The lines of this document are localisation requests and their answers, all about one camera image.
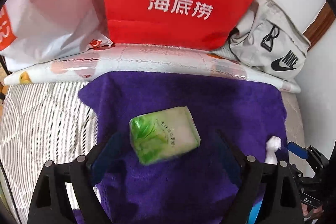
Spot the green tissue pack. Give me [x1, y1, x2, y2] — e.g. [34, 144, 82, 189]
[129, 106, 201, 165]

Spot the purple towel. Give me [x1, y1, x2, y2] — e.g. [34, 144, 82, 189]
[79, 72, 287, 223]

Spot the striped mattress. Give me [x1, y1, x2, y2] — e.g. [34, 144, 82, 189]
[0, 80, 306, 224]

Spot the beige Nike bag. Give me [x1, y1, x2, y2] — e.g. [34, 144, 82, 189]
[229, 0, 311, 80]

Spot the rolled printed mat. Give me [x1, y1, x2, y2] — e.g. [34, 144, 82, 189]
[4, 44, 301, 93]

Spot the white Miniso plastic bag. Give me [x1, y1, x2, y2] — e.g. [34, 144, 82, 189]
[1, 0, 112, 72]

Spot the wooden door frame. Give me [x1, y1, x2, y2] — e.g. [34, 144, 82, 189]
[303, 2, 335, 50]

